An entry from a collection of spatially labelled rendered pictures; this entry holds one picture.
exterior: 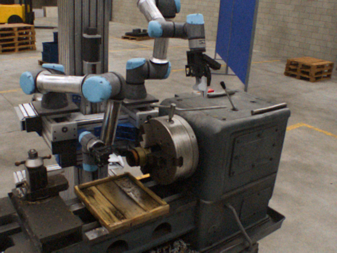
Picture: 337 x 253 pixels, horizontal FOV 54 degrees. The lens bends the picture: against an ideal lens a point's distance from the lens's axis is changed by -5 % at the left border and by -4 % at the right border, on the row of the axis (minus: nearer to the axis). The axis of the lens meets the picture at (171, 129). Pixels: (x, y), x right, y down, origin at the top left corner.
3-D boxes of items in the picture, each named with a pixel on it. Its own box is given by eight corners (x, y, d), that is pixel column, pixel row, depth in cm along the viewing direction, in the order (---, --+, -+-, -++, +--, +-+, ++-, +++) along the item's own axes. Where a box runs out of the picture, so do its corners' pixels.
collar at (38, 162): (40, 157, 139) (39, 151, 138) (46, 165, 134) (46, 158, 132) (21, 161, 135) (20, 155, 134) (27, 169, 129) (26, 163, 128)
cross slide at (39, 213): (45, 183, 157) (44, 175, 155) (82, 234, 126) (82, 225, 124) (9, 192, 147) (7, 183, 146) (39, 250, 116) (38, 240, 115)
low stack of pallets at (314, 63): (304, 71, 970) (307, 56, 954) (332, 78, 913) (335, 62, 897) (282, 75, 889) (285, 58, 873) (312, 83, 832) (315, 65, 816)
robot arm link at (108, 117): (117, 64, 169) (100, 148, 191) (103, 68, 160) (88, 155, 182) (136, 73, 166) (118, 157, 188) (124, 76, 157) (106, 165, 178)
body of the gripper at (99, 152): (100, 169, 151) (88, 158, 160) (117, 164, 156) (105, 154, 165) (99, 153, 148) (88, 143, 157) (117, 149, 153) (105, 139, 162)
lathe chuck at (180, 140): (149, 157, 185) (158, 104, 169) (185, 193, 164) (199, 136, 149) (135, 161, 179) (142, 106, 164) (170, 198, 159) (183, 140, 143)
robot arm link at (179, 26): (168, 23, 161) (176, 19, 151) (191, 24, 165) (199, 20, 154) (169, 39, 162) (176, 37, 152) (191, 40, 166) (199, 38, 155)
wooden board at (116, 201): (127, 177, 180) (128, 171, 178) (169, 212, 154) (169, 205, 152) (73, 193, 162) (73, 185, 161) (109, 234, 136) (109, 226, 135)
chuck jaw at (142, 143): (157, 145, 166) (150, 122, 167) (162, 143, 161) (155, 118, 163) (137, 150, 159) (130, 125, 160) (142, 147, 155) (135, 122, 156)
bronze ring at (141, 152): (141, 141, 160) (124, 145, 155) (152, 148, 153) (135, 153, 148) (141, 159, 163) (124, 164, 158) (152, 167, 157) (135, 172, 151)
